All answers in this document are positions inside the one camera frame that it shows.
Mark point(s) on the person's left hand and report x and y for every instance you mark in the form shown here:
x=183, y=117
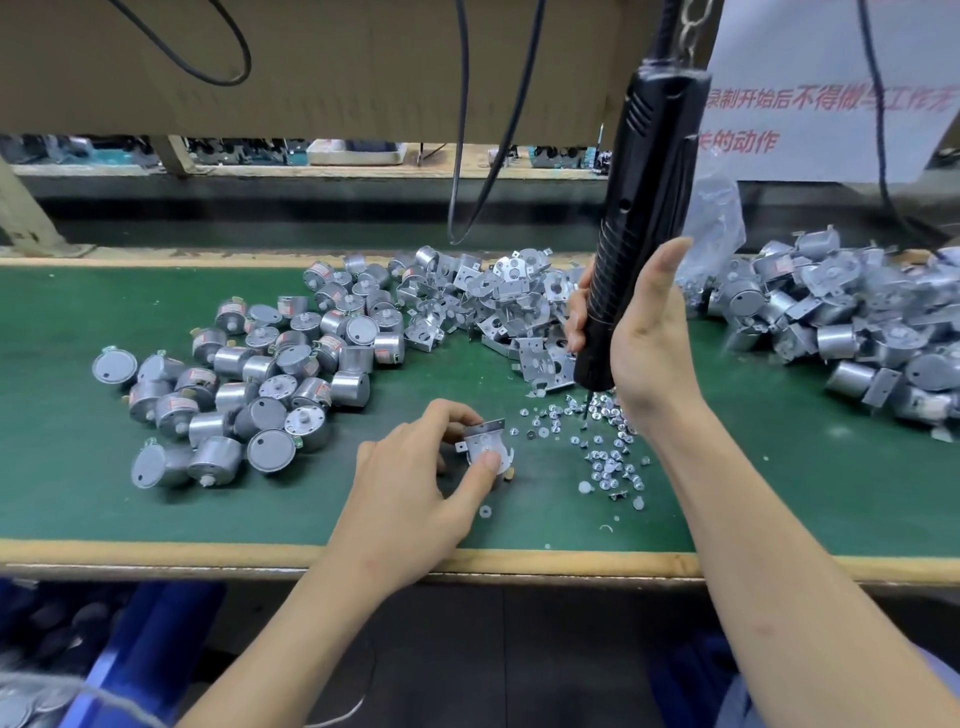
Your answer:
x=398, y=503

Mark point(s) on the person's right hand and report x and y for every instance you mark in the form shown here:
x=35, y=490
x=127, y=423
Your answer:
x=660, y=360

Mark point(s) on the silver metal bracket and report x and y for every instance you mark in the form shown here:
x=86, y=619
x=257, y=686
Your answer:
x=483, y=437

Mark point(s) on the silver round motor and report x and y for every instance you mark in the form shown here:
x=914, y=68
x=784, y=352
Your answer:
x=500, y=455

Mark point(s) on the black electric screwdriver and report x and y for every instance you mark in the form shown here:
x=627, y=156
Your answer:
x=645, y=180

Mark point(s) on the pile of silver motors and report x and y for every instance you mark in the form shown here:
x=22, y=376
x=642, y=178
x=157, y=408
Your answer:
x=255, y=390

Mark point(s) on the pile of assembled motors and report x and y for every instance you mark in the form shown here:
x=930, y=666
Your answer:
x=855, y=323

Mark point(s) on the pile of metal brackets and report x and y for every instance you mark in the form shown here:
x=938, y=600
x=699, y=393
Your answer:
x=465, y=293

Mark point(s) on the heap of grey binned motors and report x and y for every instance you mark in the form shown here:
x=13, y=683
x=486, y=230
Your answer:
x=18, y=705

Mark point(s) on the person's left forearm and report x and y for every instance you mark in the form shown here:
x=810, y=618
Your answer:
x=285, y=660

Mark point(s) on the person's right forearm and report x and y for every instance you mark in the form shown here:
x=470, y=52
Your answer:
x=795, y=585

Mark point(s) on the scatter of small silver screws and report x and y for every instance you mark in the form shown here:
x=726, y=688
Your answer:
x=600, y=450

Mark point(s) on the small clear plastic bag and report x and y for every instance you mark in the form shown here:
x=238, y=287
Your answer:
x=713, y=218

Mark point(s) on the blue plastic bin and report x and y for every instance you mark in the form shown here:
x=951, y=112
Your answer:
x=150, y=660

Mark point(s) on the dark blue crate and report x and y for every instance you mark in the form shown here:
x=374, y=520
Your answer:
x=683, y=675

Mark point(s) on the white paper sign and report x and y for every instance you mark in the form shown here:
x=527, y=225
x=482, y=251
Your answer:
x=840, y=90

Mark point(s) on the green bench mat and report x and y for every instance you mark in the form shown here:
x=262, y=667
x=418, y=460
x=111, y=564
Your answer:
x=60, y=495

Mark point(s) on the brown back panel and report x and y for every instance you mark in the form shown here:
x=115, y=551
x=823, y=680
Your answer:
x=330, y=68

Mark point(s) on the slanted wooden post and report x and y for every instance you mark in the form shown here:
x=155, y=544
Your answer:
x=27, y=218

